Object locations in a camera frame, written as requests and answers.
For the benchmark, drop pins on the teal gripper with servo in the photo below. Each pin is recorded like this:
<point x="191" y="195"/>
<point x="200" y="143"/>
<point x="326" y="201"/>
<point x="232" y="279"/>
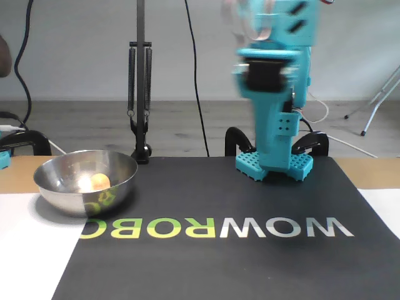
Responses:
<point x="271" y="125"/>

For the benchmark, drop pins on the wooden ball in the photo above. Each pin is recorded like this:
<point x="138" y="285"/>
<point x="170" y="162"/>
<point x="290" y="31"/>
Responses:
<point x="100" y="181"/>

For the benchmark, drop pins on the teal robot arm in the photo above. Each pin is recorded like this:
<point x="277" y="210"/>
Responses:
<point x="312" y="22"/>

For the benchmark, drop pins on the metal bowl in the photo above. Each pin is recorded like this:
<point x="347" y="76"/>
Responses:
<point x="62" y="200"/>

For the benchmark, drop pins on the black C-clamp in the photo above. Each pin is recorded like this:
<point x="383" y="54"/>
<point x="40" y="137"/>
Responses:
<point x="231" y="140"/>
<point x="37" y="140"/>
<point x="322" y="140"/>

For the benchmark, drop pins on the white metal stand legs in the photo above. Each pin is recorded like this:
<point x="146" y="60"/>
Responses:
<point x="372" y="117"/>

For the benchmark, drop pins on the white paper sheet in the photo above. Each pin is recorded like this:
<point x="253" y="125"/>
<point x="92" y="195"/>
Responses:
<point x="387" y="206"/>
<point x="31" y="250"/>

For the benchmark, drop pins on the black mat with WOWROBO print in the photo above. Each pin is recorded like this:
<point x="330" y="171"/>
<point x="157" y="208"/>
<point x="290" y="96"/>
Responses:
<point x="187" y="265"/>

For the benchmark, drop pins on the teal printed part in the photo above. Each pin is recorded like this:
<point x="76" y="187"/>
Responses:
<point x="3" y="161"/>

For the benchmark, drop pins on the dark brown rounded object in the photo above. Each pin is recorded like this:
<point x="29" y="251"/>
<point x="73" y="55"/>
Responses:
<point x="4" y="56"/>

